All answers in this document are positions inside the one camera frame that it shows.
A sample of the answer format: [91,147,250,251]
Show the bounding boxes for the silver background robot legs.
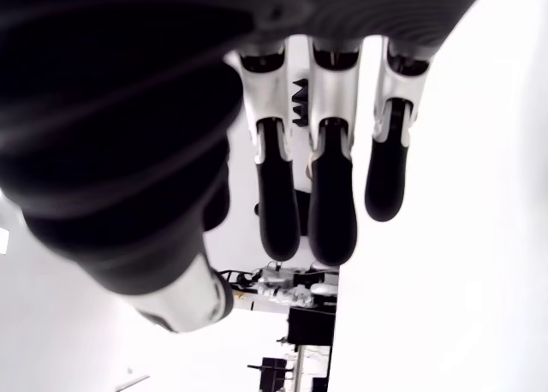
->
[256,261,339,310]

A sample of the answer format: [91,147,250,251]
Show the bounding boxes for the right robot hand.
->
[0,0,493,334]

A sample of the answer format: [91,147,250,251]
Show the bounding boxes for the black cabinet on casters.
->
[287,306,337,346]

